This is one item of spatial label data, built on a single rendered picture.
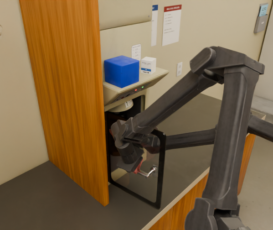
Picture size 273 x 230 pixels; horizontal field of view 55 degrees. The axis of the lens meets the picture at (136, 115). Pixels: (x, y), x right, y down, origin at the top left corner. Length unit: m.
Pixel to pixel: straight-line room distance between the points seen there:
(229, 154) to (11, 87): 1.07
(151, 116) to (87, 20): 0.37
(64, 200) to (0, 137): 0.44
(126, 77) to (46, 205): 0.72
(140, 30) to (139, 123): 0.48
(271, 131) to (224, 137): 0.45
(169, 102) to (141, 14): 0.53
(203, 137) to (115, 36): 0.53
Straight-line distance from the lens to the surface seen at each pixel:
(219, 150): 0.61
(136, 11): 1.16
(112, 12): 1.07
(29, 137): 1.53
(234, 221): 0.61
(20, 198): 1.45
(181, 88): 0.73
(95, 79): 0.95
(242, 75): 0.61
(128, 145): 0.92
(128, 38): 1.14
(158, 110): 0.79
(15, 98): 1.41
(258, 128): 1.06
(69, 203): 1.35
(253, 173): 3.16
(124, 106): 1.27
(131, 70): 1.03
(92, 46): 0.91
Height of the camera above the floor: 1.92
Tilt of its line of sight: 29 degrees down
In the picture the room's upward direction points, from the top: 1 degrees clockwise
